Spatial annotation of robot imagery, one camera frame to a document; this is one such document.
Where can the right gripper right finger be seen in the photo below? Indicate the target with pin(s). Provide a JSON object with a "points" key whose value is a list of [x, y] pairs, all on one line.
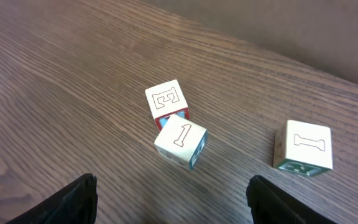
{"points": [[270, 204]]}

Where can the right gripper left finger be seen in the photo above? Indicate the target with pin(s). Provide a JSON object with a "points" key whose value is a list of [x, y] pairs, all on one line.
{"points": [[75, 203]]}

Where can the plain wooden block top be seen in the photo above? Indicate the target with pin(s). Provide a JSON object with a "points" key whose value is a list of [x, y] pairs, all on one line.
{"points": [[303, 148]]}

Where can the plain wooden block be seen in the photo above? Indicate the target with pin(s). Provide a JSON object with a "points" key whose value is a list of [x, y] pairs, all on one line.
{"points": [[166, 99], [303, 148], [181, 141]]}

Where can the plain wooden block far left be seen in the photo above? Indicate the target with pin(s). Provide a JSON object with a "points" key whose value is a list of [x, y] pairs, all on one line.
{"points": [[166, 99]]}

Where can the cardboard back wall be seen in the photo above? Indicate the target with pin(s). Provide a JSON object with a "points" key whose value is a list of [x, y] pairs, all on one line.
{"points": [[320, 33]]}

